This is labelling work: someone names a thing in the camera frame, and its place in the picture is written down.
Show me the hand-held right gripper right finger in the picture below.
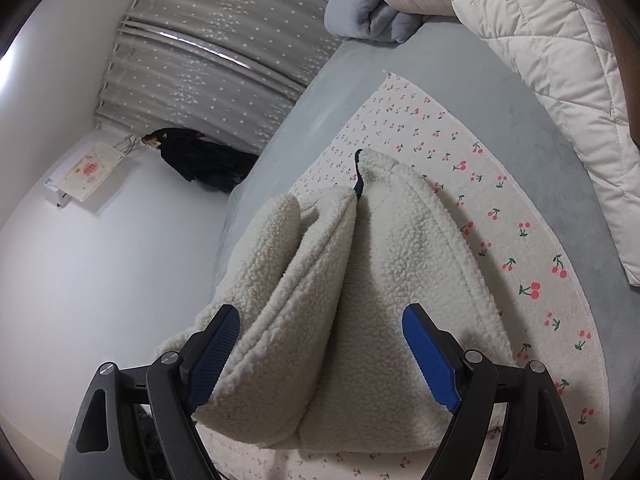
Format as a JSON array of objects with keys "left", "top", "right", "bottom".
[{"left": 401, "top": 303, "right": 586, "bottom": 480}]

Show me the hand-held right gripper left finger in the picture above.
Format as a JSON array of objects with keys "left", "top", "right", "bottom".
[{"left": 59, "top": 304, "right": 242, "bottom": 480}]

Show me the white fleece zip jacket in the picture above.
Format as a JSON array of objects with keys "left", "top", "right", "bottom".
[{"left": 152, "top": 147, "right": 518, "bottom": 453}]

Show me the cherry print blanket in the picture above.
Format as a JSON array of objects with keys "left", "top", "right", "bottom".
[{"left": 200, "top": 71, "right": 613, "bottom": 480}]

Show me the black hanging garment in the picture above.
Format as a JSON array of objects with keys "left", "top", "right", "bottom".
[{"left": 141, "top": 128, "right": 261, "bottom": 194}]

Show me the grey bed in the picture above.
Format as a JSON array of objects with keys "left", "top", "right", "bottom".
[{"left": 212, "top": 20, "right": 640, "bottom": 480}]

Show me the grey star print curtain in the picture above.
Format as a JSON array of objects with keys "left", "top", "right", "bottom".
[{"left": 92, "top": 0, "right": 381, "bottom": 156}]

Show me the white quilted jacket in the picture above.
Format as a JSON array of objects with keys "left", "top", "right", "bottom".
[{"left": 426, "top": 0, "right": 640, "bottom": 286}]

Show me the grey folded blanket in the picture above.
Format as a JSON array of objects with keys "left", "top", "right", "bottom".
[{"left": 324, "top": 0, "right": 426, "bottom": 45}]

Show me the pink wall calendar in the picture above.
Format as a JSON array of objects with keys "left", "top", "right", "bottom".
[{"left": 54, "top": 141, "right": 125, "bottom": 204}]

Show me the white wall box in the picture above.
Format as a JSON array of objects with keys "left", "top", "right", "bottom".
[{"left": 44, "top": 176, "right": 71, "bottom": 209}]

